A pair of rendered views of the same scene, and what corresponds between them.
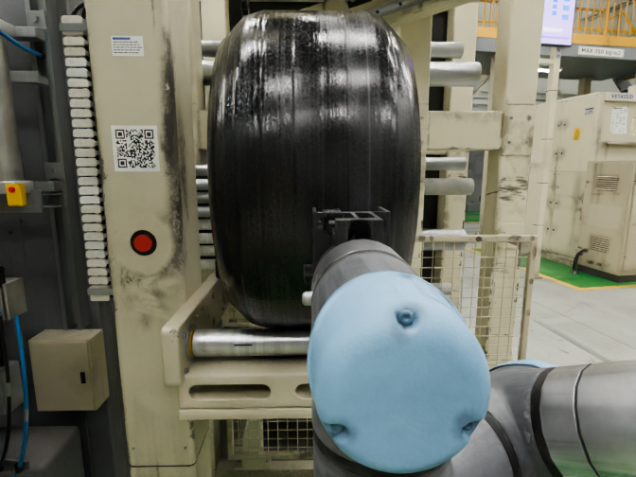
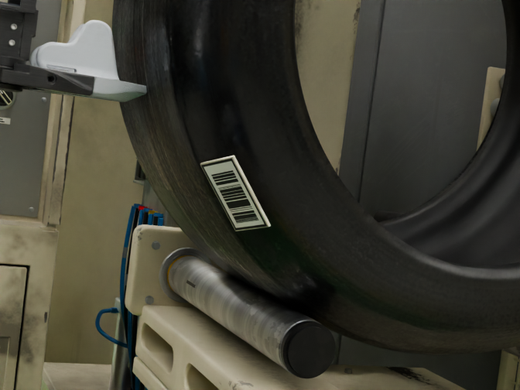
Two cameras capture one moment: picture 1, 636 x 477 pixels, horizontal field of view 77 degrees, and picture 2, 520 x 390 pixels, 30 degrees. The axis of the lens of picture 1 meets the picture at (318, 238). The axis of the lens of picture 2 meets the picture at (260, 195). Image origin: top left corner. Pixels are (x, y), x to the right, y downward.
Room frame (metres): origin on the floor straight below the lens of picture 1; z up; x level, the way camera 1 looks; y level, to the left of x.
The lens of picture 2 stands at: (0.34, -0.81, 1.05)
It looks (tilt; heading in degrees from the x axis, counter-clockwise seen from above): 3 degrees down; 70
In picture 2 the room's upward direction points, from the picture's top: 7 degrees clockwise
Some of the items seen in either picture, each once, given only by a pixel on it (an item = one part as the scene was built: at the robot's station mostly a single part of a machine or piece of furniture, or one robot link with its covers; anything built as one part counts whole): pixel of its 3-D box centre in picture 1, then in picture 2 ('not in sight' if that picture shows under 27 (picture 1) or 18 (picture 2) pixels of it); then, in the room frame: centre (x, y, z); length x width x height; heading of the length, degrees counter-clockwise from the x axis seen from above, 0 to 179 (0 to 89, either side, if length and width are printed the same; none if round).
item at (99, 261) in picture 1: (97, 167); not in sight; (0.72, 0.39, 1.19); 0.05 x 0.04 x 0.48; 1
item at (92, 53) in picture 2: not in sight; (96, 59); (0.46, -0.04, 1.10); 0.09 x 0.03 x 0.06; 1
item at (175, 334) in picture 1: (204, 312); (298, 281); (0.77, 0.23, 0.90); 0.40 x 0.03 x 0.10; 1
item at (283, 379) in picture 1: (290, 377); (226, 372); (0.63, 0.05, 0.84); 0.36 x 0.09 x 0.06; 91
